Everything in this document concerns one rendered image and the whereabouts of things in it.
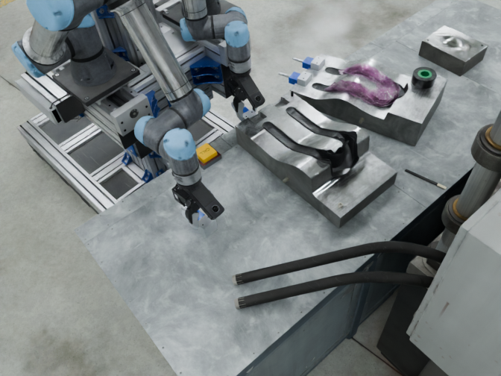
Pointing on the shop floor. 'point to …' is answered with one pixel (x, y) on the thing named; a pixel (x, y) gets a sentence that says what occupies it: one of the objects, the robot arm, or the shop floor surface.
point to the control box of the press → (464, 301)
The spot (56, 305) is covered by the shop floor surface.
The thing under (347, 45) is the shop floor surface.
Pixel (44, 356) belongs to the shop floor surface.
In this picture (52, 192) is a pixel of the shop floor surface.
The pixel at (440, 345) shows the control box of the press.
